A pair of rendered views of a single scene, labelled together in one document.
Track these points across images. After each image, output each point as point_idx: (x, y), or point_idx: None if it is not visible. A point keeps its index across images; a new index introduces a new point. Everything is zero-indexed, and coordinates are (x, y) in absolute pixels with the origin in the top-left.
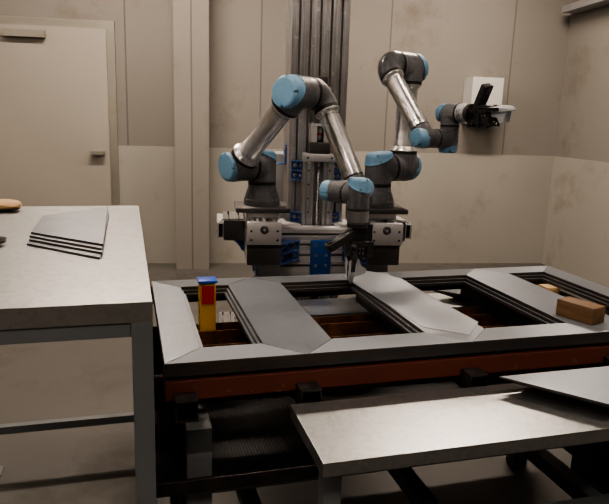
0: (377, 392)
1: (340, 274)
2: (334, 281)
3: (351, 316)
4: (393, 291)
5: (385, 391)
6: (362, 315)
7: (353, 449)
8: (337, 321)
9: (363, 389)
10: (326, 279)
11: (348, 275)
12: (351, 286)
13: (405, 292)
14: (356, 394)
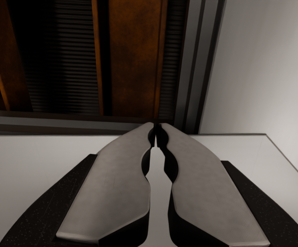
0: (26, 55)
1: None
2: (211, 57)
3: (155, 87)
4: None
5: (30, 69)
6: (153, 116)
7: None
8: (158, 42)
9: (37, 36)
10: (255, 12)
11: (141, 134)
12: (179, 130)
13: None
14: (16, 14)
